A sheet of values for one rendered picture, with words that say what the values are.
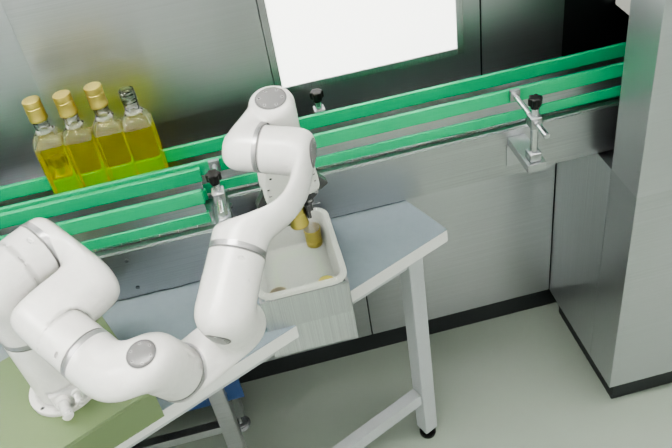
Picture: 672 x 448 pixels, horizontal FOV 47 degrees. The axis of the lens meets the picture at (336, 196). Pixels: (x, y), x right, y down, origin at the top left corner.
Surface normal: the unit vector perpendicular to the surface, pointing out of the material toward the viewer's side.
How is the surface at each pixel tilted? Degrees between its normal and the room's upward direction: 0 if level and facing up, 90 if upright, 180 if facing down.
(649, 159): 90
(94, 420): 2
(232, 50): 90
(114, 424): 90
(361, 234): 0
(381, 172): 90
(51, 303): 26
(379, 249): 0
